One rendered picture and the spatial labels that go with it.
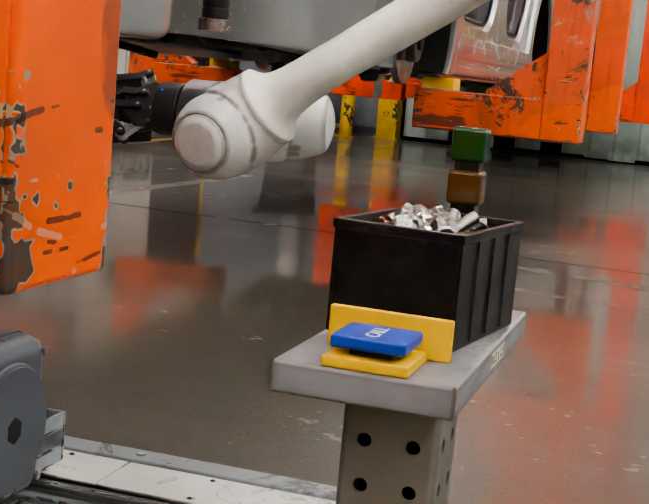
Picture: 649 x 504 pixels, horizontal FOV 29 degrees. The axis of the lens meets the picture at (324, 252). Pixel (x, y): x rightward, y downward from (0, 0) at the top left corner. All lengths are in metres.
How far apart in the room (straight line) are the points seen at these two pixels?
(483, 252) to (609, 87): 5.72
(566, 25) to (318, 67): 3.58
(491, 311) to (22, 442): 0.51
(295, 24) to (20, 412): 2.89
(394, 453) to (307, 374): 0.18
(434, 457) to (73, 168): 0.47
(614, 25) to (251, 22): 3.26
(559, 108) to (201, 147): 3.64
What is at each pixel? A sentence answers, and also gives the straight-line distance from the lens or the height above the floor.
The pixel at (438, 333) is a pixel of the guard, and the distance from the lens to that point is 1.18.
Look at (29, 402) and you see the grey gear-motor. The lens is 1.34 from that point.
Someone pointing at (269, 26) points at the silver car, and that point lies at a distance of 4.08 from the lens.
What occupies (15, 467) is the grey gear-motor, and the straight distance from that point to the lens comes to 1.34.
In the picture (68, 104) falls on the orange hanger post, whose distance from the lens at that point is 1.02.
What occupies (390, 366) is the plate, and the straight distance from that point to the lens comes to 1.10.
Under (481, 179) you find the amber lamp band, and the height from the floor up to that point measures 0.60.
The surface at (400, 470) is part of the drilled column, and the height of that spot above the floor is 0.33.
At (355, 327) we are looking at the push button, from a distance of 1.15.
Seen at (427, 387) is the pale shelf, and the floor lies 0.45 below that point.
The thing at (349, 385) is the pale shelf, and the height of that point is 0.44.
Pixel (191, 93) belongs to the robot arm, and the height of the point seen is 0.66.
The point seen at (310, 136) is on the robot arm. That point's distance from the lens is 1.66.
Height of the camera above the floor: 0.71
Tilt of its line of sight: 8 degrees down
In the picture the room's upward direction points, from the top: 5 degrees clockwise
